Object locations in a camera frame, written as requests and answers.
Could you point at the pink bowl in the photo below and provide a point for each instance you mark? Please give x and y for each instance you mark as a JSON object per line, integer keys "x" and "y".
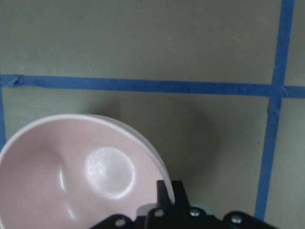
{"x": 71, "y": 171}

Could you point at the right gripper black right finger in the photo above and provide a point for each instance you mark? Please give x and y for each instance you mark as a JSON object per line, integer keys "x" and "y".
{"x": 181, "y": 199}

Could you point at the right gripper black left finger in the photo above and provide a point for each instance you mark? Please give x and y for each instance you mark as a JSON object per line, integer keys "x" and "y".
{"x": 163, "y": 200}

